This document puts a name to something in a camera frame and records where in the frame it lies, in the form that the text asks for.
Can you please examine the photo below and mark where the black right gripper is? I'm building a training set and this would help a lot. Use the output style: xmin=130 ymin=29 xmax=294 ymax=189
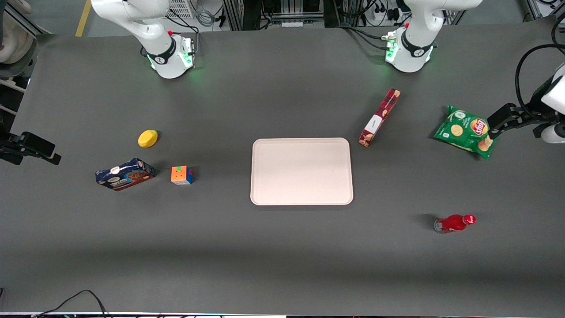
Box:
xmin=0 ymin=131 xmax=62 ymax=166

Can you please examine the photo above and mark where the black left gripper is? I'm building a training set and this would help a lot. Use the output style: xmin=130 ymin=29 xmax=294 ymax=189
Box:
xmin=488 ymin=104 xmax=551 ymax=137

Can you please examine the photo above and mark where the red cookie box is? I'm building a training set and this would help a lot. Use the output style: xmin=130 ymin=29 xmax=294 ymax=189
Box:
xmin=359 ymin=88 xmax=401 ymax=148

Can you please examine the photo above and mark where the blue cookie box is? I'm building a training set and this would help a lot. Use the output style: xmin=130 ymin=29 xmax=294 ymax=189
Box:
xmin=95 ymin=158 xmax=156 ymax=192

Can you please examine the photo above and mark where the white perforated box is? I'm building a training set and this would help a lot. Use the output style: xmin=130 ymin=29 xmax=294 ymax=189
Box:
xmin=167 ymin=0 xmax=196 ymax=19

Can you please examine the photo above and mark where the beige rectangular tray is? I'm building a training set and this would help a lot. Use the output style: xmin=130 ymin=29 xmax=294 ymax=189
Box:
xmin=250 ymin=138 xmax=354 ymax=206

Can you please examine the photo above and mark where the green chips bag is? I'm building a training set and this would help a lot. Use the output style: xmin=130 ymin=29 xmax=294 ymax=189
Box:
xmin=433 ymin=105 xmax=503 ymax=160

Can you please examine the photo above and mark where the yellow round sponge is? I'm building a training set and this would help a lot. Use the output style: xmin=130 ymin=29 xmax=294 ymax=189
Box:
xmin=138 ymin=129 xmax=158 ymax=148

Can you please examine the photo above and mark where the red soda bottle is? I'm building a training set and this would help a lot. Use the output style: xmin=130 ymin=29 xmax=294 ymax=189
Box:
xmin=434 ymin=214 xmax=477 ymax=234

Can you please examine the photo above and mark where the beige padded chair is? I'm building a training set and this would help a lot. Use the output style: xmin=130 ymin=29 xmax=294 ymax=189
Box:
xmin=0 ymin=0 xmax=35 ymax=65

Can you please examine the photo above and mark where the colourful puzzle cube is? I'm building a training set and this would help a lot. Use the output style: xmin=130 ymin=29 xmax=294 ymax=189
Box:
xmin=171 ymin=165 xmax=194 ymax=186

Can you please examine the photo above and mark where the white power strip with plugs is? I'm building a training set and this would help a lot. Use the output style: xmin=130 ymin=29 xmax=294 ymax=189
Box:
xmin=372 ymin=4 xmax=401 ymax=23

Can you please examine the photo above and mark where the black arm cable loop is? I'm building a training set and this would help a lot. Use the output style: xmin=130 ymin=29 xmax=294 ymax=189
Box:
xmin=515 ymin=18 xmax=565 ymax=120

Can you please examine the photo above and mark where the thin black table cable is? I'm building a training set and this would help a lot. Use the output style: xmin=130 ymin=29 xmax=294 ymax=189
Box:
xmin=32 ymin=290 xmax=110 ymax=318

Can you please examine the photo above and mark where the black base cable bundle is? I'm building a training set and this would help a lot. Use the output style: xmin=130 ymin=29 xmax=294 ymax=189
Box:
xmin=166 ymin=15 xmax=201 ymax=56
xmin=338 ymin=24 xmax=398 ymax=50

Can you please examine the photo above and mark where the grey coiled cable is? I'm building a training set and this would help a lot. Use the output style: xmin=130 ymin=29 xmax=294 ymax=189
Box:
xmin=196 ymin=8 xmax=216 ymax=28

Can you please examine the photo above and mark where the aluminium frame rack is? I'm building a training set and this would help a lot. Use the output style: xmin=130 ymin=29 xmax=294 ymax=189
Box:
xmin=222 ymin=0 xmax=336 ymax=31

